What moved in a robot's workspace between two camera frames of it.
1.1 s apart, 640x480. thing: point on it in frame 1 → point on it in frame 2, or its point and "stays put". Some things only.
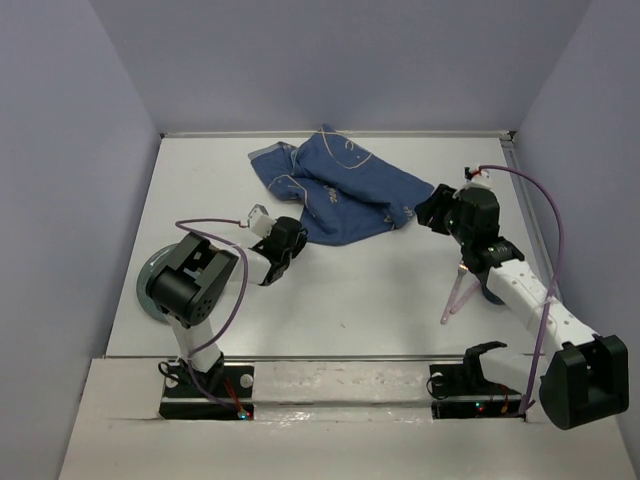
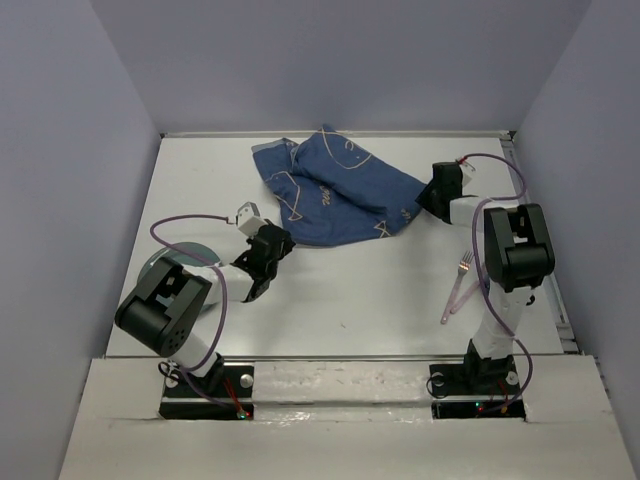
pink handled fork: [463, 268] stays put
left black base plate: [225, 392] stays put
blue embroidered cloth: [346, 194] stays put
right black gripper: [436, 205] → [424, 197]
